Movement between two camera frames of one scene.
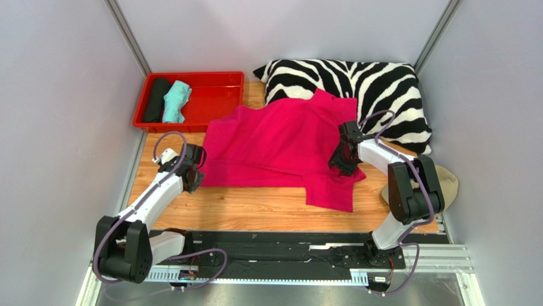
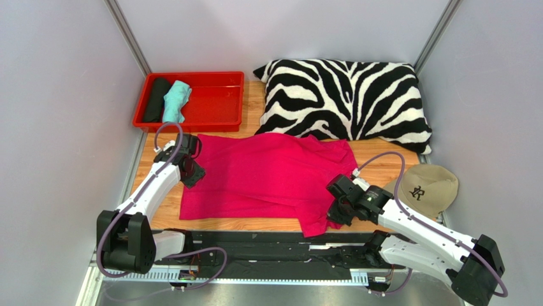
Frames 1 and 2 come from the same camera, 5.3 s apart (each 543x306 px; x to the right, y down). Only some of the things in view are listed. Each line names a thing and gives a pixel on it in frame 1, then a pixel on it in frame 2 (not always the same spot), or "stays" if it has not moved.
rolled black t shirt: [153, 112] stays
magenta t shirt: [287, 143] to [267, 176]
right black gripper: [340, 160] to [340, 203]
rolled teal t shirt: [174, 101] stays
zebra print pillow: [388, 98] stays
